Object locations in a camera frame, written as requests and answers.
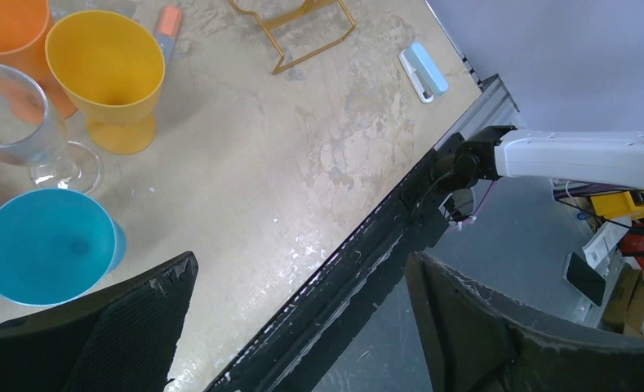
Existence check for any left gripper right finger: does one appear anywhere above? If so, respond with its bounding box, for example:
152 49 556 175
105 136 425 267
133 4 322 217
405 252 644 391

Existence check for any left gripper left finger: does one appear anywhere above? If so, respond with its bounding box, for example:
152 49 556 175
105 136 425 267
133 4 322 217
0 252 198 391

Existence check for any blue wine glass front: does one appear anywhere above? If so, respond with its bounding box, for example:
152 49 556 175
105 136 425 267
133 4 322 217
0 189 127 306

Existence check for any clear wine glass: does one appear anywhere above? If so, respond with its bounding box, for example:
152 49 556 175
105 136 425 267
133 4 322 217
0 64 103 194

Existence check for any yellow wine glass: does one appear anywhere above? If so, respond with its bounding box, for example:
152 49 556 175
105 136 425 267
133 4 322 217
45 10 166 154

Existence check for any orange wine glass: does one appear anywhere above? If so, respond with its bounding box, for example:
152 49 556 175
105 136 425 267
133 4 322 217
0 0 77 119

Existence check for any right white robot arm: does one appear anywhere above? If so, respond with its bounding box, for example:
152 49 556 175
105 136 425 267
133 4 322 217
433 126 644 194

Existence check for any black smartphone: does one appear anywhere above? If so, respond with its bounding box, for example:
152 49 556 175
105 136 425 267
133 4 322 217
563 252 606 306

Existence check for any cardboard box under table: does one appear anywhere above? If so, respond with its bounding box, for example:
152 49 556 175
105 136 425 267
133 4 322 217
602 269 644 339

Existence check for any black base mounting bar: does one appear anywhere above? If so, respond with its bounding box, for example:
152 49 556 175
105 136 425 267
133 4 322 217
207 132 464 391

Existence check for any grey orange highlighter marker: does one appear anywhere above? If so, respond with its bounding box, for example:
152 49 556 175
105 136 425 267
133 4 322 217
153 5 183 65

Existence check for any gold wire glass rack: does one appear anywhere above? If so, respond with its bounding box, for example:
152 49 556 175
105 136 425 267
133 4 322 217
229 1 357 75

